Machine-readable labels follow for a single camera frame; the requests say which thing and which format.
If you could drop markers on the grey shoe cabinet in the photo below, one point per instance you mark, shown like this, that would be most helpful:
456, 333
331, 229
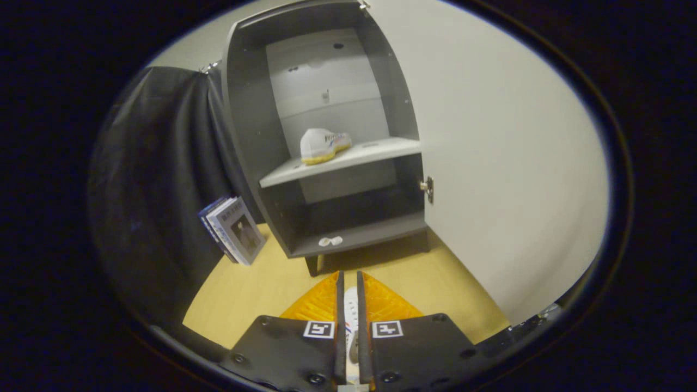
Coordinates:
248, 109

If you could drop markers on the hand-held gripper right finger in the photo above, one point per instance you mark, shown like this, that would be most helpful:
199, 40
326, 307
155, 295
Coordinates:
364, 326

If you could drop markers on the black backdrop cloth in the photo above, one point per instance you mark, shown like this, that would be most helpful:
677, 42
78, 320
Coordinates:
158, 163

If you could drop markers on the white book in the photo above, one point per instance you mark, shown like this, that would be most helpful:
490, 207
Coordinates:
216, 220

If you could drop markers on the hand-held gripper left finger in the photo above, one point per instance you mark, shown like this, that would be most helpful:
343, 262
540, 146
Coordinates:
340, 326

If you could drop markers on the white shoe cabinet door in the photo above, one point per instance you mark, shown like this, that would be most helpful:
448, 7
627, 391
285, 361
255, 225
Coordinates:
501, 163

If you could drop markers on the white canvas shoe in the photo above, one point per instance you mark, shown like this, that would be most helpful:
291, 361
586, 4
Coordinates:
318, 144
352, 310

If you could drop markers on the grey portrait cover book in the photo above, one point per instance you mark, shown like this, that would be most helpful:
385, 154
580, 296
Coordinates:
242, 234

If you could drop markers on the metal door hinge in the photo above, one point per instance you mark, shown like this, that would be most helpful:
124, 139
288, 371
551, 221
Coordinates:
428, 189
364, 5

